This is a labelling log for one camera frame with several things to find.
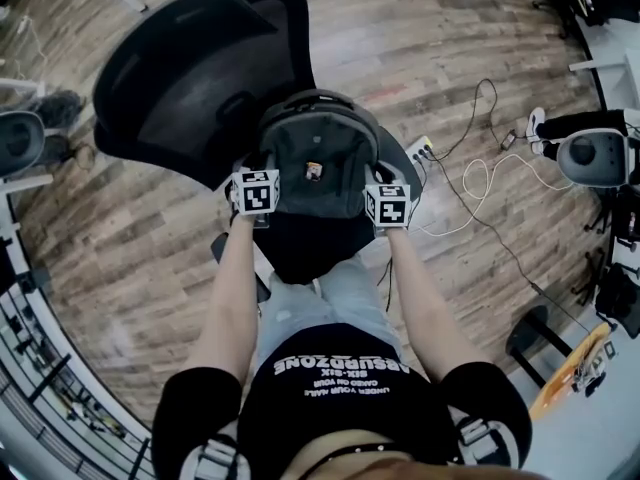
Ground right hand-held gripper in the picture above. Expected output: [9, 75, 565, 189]
[363, 163, 419, 230]

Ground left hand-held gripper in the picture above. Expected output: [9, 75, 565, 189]
[222, 167, 281, 217]

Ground grey backpack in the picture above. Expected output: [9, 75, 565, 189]
[257, 88, 381, 219]

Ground black mesh office chair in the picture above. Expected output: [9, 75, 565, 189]
[92, 0, 429, 302]

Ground person's right forearm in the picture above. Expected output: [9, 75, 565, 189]
[384, 225, 496, 384]

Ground person's left forearm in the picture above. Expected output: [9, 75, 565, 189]
[182, 212, 261, 384]

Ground black swivel chair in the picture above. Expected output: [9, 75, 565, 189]
[582, 187, 640, 249]
[574, 247, 640, 339]

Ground white power strip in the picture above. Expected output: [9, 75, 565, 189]
[405, 136, 434, 164]

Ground person's grey jeans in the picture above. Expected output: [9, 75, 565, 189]
[257, 255, 406, 369]

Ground person's black printed shirt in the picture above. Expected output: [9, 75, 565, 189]
[152, 322, 534, 480]

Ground grey storage shelf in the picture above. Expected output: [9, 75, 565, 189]
[0, 237, 154, 480]

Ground white cable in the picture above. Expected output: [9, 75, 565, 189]
[417, 153, 576, 238]

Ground black studded necklace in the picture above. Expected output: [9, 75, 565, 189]
[299, 442, 401, 479]

